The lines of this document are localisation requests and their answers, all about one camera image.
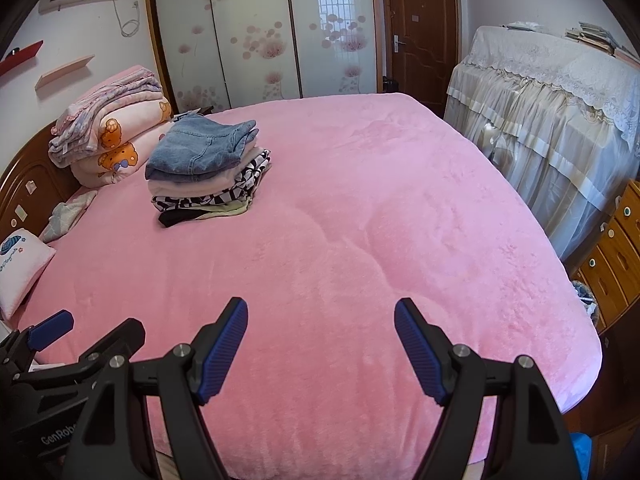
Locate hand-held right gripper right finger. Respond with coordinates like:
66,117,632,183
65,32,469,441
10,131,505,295
394,298,571,480

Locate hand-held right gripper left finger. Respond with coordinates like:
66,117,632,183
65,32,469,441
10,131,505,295
62,296,249,480

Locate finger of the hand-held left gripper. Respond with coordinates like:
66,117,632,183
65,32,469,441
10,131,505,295
12,317,147,401
0,310,76,376

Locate blue denim jacket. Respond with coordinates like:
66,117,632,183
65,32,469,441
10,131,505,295
145,114,260,183

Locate pink embroidered pillow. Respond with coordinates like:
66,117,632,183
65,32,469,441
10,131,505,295
0,228,57,321

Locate small grey-white patterned cloth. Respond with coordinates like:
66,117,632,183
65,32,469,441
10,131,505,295
39,190,98,244

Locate folded black garment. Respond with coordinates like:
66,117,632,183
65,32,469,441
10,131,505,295
158,208,201,228

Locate wooden headboard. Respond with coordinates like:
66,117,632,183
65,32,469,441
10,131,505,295
0,120,81,238

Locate folded pale green garment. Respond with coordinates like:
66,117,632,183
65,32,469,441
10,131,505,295
192,197,252,221

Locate folded black-white patterned garment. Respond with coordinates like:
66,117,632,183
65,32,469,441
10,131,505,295
151,150,272,212

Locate blue-white patterned waste basket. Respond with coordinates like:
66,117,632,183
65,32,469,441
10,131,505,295
571,280,601,331

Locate pink plush bed blanket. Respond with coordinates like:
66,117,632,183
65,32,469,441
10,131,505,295
10,92,602,466

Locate folded white fleece sweater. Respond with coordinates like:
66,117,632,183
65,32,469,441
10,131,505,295
148,146,266,196

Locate folded pink bear-print quilt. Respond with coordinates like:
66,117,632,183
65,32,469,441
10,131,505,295
70,92,173,188

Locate blue plastic bin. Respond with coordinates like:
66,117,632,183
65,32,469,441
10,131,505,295
570,432,596,473

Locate wooden drawer chest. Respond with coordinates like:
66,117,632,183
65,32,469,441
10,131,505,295
570,180,640,333

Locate folded bear print quilts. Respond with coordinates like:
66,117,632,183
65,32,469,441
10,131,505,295
48,65,166,168

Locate floral wardrobe doors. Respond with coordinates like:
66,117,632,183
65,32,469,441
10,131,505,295
144,0,386,113

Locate brown wooden door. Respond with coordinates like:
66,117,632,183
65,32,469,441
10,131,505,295
380,0,461,116

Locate stack of books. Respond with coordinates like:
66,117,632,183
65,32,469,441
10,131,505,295
565,21,640,66

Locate pink wall shelf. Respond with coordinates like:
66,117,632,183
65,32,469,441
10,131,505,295
35,55,96,91

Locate red wall shelf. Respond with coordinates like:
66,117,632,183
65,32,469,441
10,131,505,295
0,40,45,76

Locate white air conditioner cable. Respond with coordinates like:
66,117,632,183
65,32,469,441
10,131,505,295
112,0,141,38

